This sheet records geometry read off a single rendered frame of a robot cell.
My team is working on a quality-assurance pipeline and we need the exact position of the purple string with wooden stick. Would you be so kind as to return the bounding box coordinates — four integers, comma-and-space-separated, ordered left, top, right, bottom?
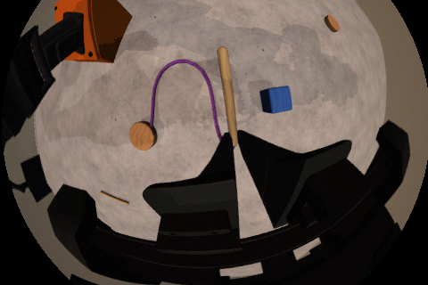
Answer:
150, 46, 238, 150

